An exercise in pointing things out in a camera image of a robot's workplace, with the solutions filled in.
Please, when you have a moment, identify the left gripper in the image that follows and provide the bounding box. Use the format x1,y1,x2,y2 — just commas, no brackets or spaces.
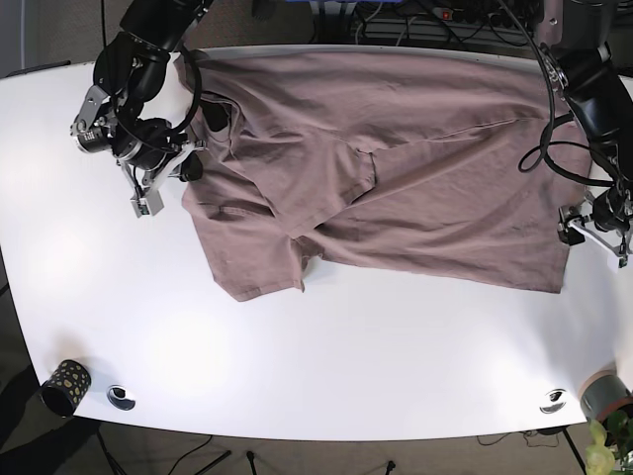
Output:
558,188,632,270

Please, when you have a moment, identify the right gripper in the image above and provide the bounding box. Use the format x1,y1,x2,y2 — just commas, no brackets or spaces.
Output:
119,144,204,218

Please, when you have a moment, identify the dusty pink T-shirt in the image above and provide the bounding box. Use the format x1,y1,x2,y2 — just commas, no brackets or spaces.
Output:
183,50,583,302

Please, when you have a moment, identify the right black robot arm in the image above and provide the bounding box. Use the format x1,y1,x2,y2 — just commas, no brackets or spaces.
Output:
70,1,211,217

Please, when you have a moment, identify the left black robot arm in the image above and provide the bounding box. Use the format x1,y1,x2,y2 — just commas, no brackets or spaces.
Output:
534,1,632,268

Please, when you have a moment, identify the grey plant pot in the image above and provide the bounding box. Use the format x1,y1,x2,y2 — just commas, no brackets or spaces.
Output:
578,370,632,423

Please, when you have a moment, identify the right metal table grommet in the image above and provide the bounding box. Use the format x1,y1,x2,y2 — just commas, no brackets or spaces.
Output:
539,388,569,415

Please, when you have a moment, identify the metal table grommet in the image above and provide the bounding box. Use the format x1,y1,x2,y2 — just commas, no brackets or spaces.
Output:
539,388,569,415
106,385,136,412

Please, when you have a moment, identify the left metal table grommet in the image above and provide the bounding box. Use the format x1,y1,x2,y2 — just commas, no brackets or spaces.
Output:
106,385,136,412

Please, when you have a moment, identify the black floral cup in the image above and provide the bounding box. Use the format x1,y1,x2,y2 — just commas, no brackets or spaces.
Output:
40,359,92,418

